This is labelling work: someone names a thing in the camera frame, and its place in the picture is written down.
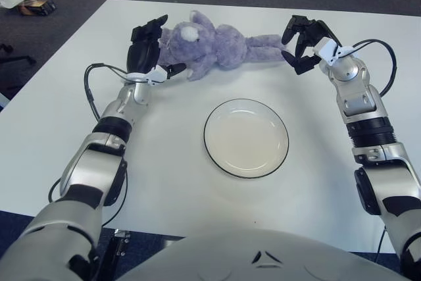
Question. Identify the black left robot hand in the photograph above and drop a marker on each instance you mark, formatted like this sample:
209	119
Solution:
143	55

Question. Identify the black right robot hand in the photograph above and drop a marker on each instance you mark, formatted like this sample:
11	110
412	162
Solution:
307	35

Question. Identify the purple plush bear doll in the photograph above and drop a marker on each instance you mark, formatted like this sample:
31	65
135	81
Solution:
223	47

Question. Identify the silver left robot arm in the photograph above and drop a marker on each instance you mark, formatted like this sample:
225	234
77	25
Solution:
98	162

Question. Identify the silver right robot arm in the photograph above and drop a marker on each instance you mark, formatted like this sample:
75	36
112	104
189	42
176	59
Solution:
368	119

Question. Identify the white plate with black rim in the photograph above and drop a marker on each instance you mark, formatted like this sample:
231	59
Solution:
246	139

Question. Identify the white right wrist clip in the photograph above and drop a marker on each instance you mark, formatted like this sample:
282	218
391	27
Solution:
327	50

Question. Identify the dark cardboard box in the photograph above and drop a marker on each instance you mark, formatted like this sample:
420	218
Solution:
39	6

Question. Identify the black office chair base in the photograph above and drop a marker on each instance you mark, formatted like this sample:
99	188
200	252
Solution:
16	64

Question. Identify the grey robot torso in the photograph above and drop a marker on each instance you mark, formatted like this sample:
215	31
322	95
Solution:
263	258

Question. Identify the metal table bracket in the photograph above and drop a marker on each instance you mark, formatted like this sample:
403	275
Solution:
118	248

